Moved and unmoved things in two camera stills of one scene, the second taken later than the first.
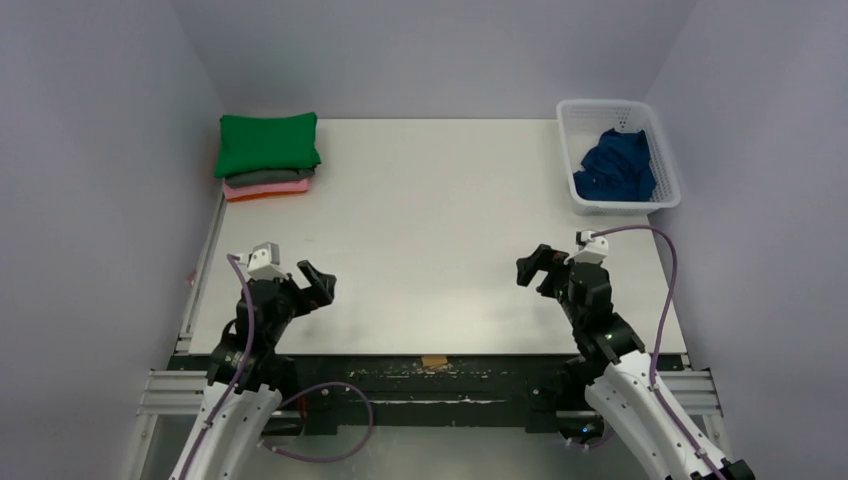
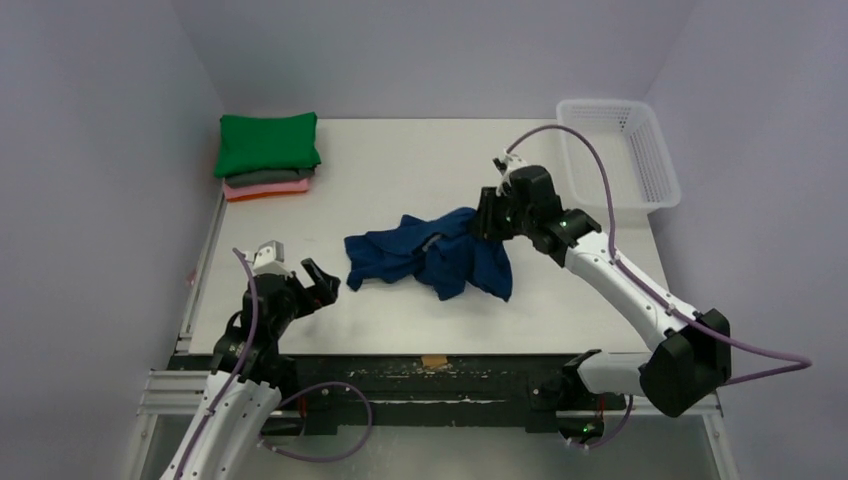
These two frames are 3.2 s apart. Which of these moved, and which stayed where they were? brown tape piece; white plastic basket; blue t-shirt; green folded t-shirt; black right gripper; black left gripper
Moved: black right gripper; blue t-shirt
Stayed: green folded t-shirt; black left gripper; brown tape piece; white plastic basket
